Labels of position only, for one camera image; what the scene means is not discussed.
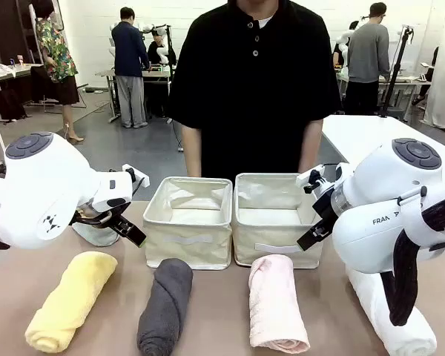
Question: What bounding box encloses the cluttered background table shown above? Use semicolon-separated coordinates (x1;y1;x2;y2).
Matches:
0;62;44;120

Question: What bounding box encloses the black bag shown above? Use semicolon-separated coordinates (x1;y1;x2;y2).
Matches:
0;88;27;120

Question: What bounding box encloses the seated person in black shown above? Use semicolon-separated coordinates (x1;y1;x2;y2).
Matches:
147;29;177;75

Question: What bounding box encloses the person in black polo shirt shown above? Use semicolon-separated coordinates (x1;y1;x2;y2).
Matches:
169;0;343;179

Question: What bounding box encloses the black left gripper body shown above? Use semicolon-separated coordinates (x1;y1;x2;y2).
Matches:
72;202;130;229

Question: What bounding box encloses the white side table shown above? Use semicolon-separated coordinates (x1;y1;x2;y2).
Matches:
320;114;445;176

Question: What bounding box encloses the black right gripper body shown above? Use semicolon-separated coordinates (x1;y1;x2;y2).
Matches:
311;187;337;225

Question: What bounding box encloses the seated person by curtain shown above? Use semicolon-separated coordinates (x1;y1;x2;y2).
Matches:
411;46;441;107

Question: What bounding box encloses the person's right forearm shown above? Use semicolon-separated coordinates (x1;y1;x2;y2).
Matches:
180;125;203;178

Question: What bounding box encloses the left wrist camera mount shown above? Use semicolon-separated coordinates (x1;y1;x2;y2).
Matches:
121;164;151;193

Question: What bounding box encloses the black tripod stand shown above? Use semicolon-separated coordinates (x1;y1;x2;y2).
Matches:
378;24;416;120

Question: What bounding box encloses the long background work table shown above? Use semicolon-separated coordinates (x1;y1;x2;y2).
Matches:
335;69;432;113

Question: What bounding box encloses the person's left forearm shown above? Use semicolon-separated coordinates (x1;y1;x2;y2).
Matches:
298;118;323;174

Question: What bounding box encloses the person in floral shirt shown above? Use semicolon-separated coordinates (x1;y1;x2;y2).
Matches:
33;0;86;144

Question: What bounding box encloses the person in grey sweater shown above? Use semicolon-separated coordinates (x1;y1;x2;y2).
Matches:
344;1;392;116

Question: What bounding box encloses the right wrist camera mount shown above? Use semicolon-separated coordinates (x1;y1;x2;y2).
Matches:
295;164;339;194

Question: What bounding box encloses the dark grey rolled towel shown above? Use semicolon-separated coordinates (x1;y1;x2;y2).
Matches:
136;258;194;356

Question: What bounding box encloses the person in navy shirt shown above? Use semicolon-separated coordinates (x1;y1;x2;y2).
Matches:
111;6;151;129

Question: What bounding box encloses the pink rolled towel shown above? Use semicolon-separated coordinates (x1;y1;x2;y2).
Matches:
248;254;312;354

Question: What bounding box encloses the white rolled towel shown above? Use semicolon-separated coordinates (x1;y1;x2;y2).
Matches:
346;265;438;356

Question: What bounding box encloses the grey background work table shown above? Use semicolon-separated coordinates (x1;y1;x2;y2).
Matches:
95;65;174;124

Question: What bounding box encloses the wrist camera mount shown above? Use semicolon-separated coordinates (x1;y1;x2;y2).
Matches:
121;164;151;193
295;164;339;194

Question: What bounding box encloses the pale mint rolled towel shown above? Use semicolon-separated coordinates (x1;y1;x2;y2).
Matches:
72;221;122;248

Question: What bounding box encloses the yellow rolled towel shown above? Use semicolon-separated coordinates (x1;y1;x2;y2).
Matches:
24;251;119;354

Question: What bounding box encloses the dark shelf unit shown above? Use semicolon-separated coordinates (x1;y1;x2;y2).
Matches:
0;0;35;65

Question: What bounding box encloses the cream fabric storage bin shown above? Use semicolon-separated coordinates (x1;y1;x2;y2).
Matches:
142;176;234;270
231;172;324;270

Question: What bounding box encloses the black sleeved cable bundle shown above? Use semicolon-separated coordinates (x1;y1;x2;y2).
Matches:
380;194;445;327

